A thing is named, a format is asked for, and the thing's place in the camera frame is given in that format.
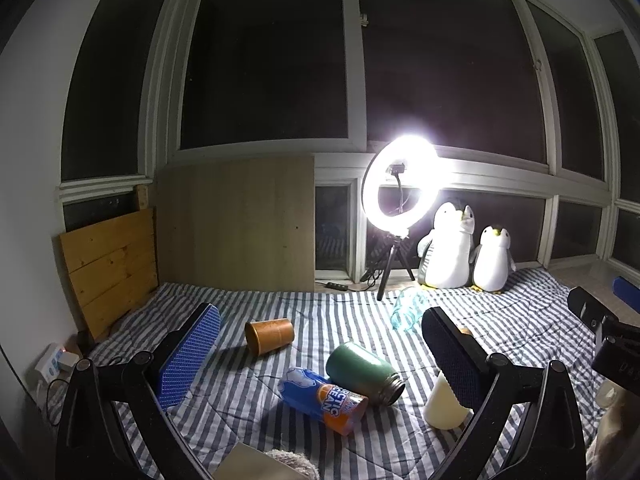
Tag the white window frame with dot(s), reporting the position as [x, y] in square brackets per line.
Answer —
[352, 60]

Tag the small penguin plush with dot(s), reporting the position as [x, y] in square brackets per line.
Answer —
[494, 265]

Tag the black tripod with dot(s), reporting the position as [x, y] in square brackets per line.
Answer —
[390, 265]

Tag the white power strip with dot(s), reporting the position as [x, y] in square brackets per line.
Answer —
[55, 362]

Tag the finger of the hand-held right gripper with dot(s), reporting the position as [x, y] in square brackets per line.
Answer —
[629, 290]
[592, 310]

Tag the light wood panel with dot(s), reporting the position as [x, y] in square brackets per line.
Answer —
[235, 225]

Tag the beige cardboard piece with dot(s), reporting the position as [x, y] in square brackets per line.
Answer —
[242, 462]

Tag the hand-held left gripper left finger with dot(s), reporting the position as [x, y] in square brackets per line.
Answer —
[190, 355]

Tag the beige cloth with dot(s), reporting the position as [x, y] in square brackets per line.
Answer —
[617, 445]

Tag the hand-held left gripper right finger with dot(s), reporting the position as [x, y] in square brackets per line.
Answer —
[450, 355]

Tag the clear blue plastic cup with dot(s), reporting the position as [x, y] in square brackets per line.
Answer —
[407, 310]

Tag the cream white cup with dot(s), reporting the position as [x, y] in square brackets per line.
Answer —
[442, 405]

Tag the copper brown cup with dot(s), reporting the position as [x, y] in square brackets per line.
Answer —
[270, 335]

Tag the large penguin plush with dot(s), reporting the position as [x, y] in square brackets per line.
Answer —
[447, 250]

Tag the green metal tumbler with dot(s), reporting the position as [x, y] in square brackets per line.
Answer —
[357, 367]

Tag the striped blanket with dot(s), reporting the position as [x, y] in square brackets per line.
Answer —
[310, 320]

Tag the black phone holder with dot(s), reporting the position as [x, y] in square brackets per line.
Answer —
[397, 170]

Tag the black power strip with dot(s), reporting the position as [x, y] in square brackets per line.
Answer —
[336, 285]

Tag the blue and orange printed cup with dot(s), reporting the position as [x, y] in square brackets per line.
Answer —
[320, 397]

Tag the grey fuzzy knit item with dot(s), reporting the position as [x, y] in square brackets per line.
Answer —
[292, 467]

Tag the wooden plank headboard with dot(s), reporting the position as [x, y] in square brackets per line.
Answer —
[112, 270]

